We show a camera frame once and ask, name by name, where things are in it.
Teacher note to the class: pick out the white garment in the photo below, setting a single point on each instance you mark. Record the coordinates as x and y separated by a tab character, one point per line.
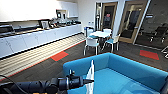
90	75

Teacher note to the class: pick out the white chair teal seat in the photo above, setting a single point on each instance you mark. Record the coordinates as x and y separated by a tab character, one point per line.
111	41

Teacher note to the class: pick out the blue sofa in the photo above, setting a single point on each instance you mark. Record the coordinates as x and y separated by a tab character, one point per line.
133	73

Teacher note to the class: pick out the white round table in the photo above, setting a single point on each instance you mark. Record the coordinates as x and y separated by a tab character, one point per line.
100	34

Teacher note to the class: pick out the white kitchen counter cabinets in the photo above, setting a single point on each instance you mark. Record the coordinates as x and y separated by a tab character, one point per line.
33	40

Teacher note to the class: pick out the framed countertop appliance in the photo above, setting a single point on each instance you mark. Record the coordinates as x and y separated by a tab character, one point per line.
44	24

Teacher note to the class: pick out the dark coffee machine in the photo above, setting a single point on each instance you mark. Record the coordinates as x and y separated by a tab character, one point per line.
61	14

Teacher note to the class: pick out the wide wooden framed glass door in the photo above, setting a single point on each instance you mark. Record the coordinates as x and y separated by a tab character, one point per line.
133	21

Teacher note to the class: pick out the dark lounge chairs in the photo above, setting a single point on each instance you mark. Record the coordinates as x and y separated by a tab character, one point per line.
156	33

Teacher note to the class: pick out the dark countertop sink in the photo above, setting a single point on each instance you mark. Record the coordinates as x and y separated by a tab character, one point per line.
6	29

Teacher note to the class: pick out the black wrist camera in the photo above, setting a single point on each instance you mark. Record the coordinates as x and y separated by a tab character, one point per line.
71	73

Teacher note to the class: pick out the small white wall cabinets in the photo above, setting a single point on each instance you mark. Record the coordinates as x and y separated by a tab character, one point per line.
71	10

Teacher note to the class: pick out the white metal frame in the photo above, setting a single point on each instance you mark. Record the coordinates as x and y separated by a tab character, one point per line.
165	51

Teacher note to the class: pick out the long white wall cabinets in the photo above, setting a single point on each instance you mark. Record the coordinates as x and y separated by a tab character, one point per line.
26	10

